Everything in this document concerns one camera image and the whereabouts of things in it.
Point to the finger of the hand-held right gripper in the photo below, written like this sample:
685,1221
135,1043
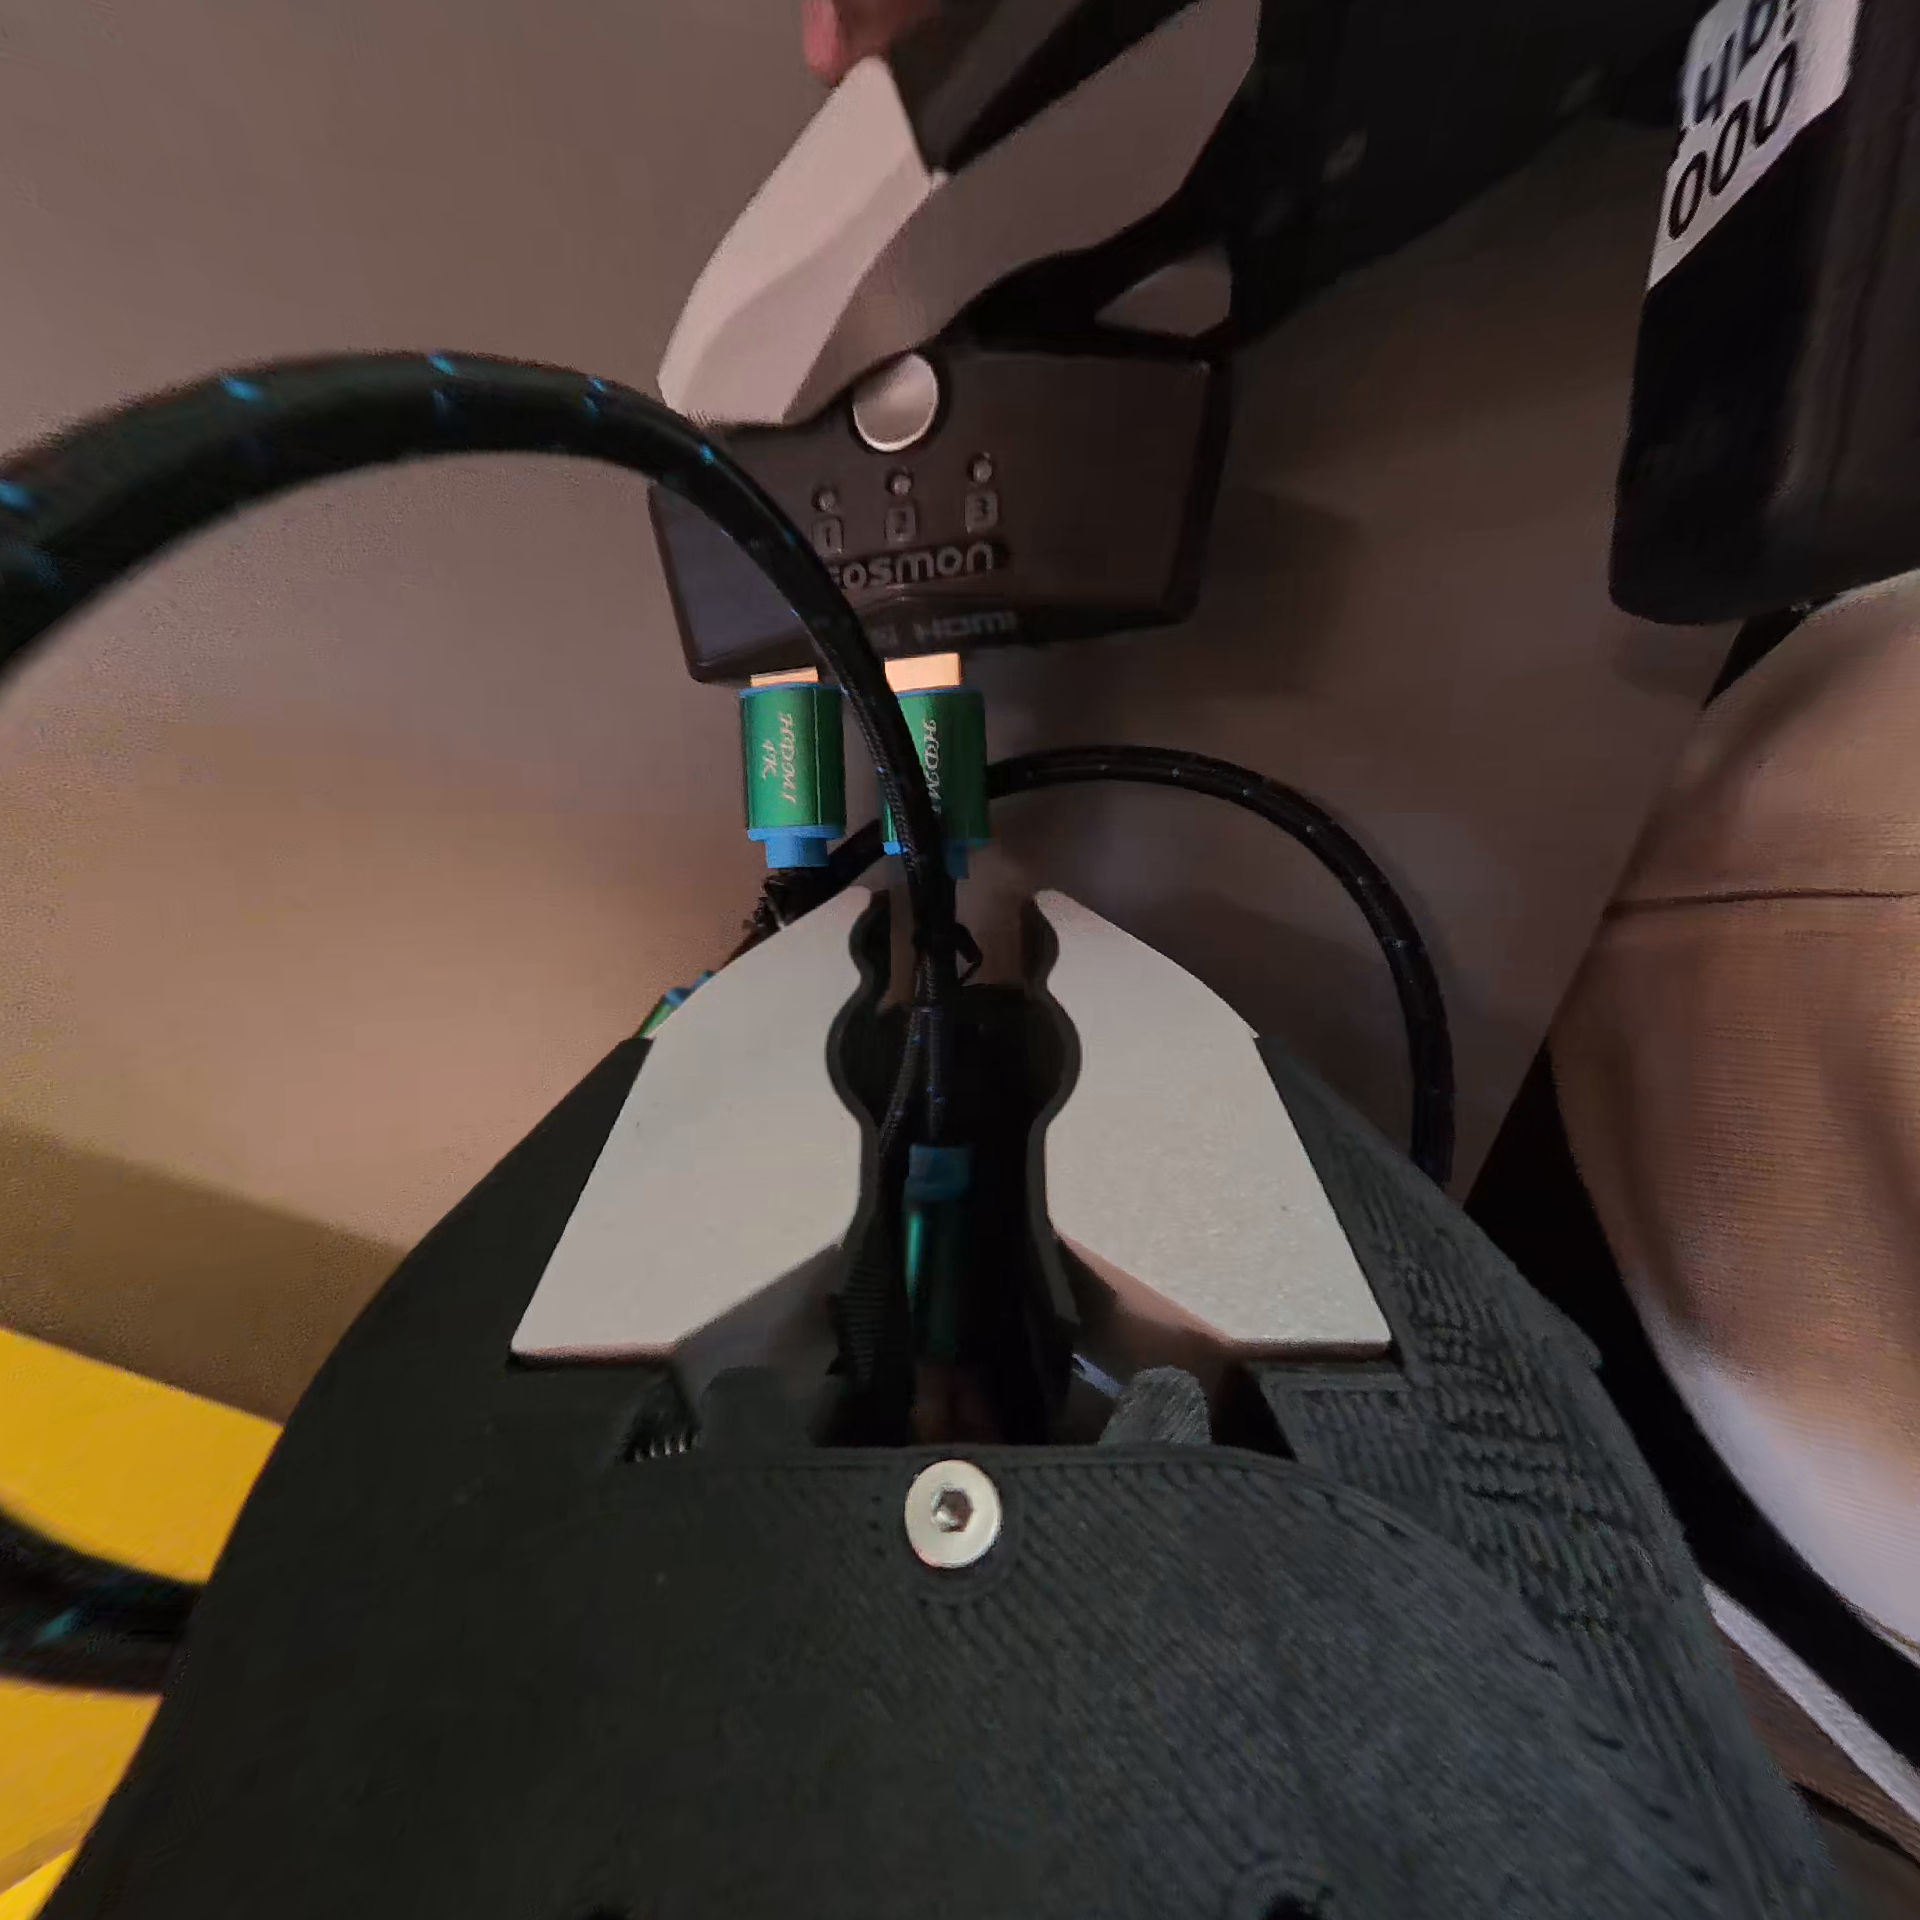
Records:
809,270
1177,299

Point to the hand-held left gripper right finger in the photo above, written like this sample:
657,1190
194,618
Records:
1201,1184

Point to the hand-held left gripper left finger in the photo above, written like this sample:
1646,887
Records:
705,1184

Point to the yellow plastic bin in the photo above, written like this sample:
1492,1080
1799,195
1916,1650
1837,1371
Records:
119,1440

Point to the grey desk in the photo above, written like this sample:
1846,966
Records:
300,827

